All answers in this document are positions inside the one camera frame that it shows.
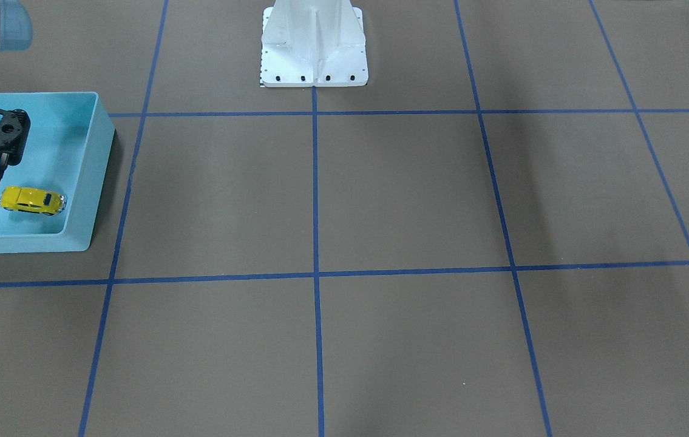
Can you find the yellow beetle toy car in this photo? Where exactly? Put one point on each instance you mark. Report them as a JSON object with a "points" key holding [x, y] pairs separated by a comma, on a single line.
{"points": [[32, 200]]}

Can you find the light blue plastic bin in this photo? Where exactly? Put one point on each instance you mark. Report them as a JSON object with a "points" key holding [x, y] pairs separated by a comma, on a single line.
{"points": [[66, 152]]}

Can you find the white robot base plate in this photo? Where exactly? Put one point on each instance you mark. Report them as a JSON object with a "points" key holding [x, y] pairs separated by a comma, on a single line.
{"points": [[348, 69]]}

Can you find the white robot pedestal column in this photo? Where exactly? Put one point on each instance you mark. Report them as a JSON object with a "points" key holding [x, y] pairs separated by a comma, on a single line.
{"points": [[312, 30]]}

